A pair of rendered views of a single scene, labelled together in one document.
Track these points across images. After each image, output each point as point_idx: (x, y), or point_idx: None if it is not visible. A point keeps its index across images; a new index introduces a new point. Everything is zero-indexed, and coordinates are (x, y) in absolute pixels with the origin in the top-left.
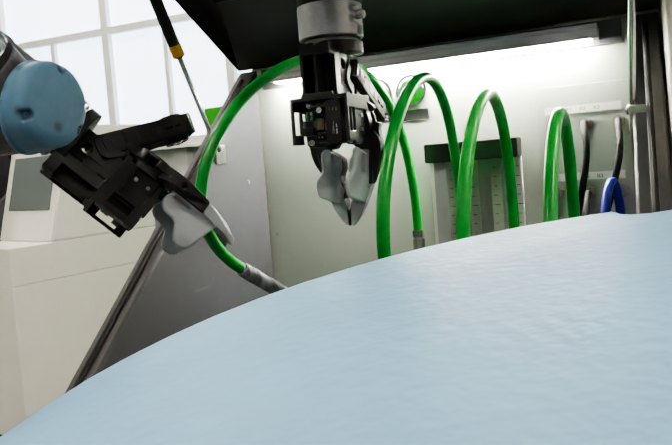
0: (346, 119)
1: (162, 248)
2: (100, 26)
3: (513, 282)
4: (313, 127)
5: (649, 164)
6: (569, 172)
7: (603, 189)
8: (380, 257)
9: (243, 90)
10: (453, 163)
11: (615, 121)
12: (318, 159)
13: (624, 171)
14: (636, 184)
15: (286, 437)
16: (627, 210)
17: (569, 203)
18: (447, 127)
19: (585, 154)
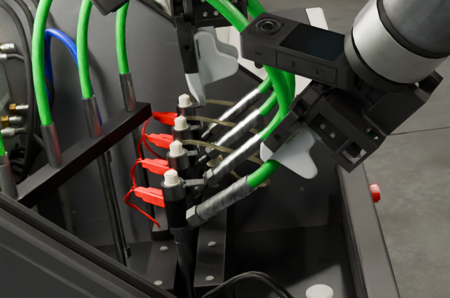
0: None
1: (317, 173)
2: None
3: None
4: (239, 2)
5: None
6: (126, 17)
7: (65, 37)
8: (295, 84)
9: None
10: (43, 49)
11: None
12: (192, 46)
13: None
14: (150, 11)
15: None
16: (1, 66)
17: (124, 44)
18: (49, 8)
19: (31, 14)
